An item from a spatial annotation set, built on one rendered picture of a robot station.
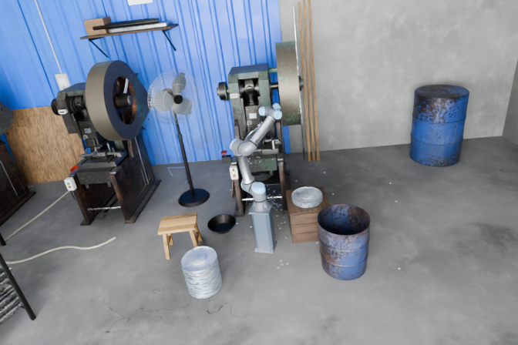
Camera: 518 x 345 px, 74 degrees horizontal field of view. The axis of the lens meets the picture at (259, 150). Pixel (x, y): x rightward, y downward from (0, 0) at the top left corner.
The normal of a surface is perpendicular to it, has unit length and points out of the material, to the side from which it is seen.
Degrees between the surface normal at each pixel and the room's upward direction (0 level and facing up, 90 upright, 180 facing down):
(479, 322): 0
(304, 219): 90
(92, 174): 90
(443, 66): 90
